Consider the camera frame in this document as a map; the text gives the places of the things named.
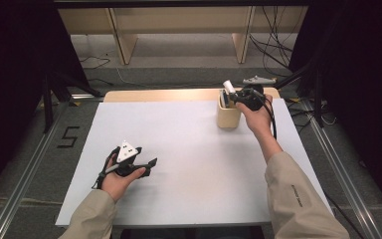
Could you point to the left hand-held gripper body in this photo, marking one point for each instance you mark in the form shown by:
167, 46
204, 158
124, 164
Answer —
126, 159

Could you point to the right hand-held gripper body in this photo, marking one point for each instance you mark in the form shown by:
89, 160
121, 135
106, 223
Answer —
253, 98

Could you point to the white rectangular eraser stick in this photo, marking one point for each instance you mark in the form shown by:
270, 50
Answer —
229, 87

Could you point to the blue pen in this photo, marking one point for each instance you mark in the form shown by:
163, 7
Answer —
226, 99

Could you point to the white pen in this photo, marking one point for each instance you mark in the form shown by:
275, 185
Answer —
222, 99

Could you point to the beige pen holder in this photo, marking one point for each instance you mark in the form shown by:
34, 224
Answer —
228, 116

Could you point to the person's right hand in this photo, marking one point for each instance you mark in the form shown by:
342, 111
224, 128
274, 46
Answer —
258, 118

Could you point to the person's left hand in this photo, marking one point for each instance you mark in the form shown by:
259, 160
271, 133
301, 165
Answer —
119, 182

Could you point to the white table cover sheet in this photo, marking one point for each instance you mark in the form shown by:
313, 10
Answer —
185, 172

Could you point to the black metal stand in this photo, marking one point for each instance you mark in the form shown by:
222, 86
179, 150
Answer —
316, 89
48, 99

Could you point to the wooden desk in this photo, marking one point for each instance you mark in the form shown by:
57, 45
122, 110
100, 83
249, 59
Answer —
179, 20

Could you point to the black metal bar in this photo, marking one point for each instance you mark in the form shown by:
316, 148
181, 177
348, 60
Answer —
179, 3

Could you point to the black curtain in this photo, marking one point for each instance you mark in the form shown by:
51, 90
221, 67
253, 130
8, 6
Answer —
10, 83
364, 83

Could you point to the aluminium floor rail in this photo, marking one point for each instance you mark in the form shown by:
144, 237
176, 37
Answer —
344, 179
26, 176

